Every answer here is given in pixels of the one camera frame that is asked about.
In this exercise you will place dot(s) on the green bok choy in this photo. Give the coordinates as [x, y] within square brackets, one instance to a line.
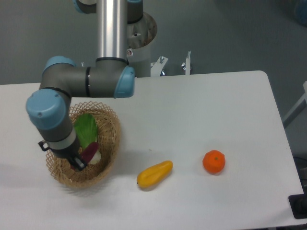
[87, 132]

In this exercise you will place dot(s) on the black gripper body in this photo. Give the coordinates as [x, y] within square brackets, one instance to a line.
[65, 149]

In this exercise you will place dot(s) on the black box at table edge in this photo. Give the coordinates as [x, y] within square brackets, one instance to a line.
[298, 205]

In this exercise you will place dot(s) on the yellow papaya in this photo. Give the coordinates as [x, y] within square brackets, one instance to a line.
[154, 174]

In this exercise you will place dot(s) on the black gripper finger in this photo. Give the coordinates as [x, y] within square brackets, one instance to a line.
[77, 163]
[43, 145]

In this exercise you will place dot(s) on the white frame at right edge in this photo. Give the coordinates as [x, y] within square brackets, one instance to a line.
[296, 109]

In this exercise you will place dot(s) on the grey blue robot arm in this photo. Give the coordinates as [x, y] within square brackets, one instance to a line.
[48, 108]

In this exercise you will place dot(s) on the purple sweet potato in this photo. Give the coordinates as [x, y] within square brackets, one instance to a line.
[89, 152]

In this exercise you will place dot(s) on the woven wicker basket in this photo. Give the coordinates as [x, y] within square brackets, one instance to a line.
[108, 139]

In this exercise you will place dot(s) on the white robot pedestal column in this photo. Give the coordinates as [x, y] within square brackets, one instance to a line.
[141, 36]

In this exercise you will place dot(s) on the orange tangerine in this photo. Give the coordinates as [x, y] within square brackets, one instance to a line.
[214, 161]

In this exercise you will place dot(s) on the white clamp bracket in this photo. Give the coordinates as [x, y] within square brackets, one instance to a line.
[186, 66]

